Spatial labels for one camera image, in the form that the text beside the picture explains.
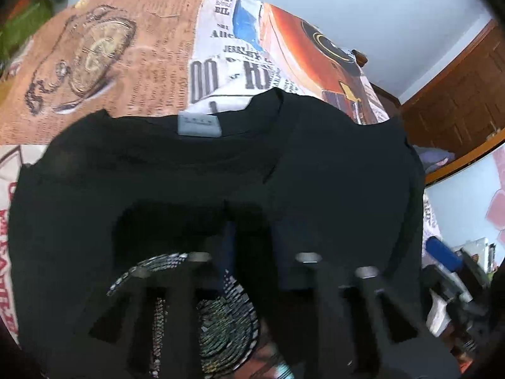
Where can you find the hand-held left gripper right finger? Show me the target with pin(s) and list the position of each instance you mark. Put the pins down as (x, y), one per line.
(335, 308)

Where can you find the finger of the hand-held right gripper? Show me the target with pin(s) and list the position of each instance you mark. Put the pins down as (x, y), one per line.
(442, 253)

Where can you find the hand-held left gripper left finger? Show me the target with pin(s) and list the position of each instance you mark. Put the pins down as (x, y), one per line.
(185, 304)

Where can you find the black t-shirt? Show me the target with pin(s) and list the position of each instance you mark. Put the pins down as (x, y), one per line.
(158, 173)

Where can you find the pink object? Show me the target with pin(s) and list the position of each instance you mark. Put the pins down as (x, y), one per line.
(496, 207)

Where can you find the grey purple cloth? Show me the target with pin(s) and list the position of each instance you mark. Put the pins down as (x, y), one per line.
(434, 158)

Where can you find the wooden wardrobe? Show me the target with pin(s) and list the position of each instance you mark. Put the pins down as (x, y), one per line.
(461, 98)

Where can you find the wooden bedpost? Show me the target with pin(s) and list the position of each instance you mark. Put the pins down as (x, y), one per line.
(360, 57)

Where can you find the printed blanket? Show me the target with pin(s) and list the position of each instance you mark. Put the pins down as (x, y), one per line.
(138, 67)

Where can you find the green bag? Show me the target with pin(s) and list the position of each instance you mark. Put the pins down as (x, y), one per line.
(27, 27)

